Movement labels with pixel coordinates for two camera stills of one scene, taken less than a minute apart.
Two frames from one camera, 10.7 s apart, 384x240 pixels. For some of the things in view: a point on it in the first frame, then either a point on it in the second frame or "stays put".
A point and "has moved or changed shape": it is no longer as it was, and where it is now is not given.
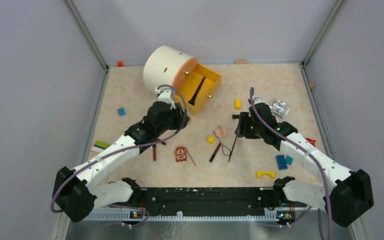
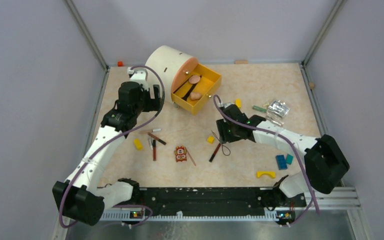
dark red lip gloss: (214, 153) stays put
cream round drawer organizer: (166, 65) stays put
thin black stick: (232, 148) -> (180, 86)
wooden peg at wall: (241, 62) stays put
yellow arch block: (271, 173) stays put
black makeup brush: (192, 101) -> (187, 94)
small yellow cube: (210, 139) stays put
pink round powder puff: (221, 131) has moved or changed shape
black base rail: (213, 201) stays put
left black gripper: (182, 119) -> (153, 104)
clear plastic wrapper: (280, 108) stays put
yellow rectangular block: (238, 104) stays put
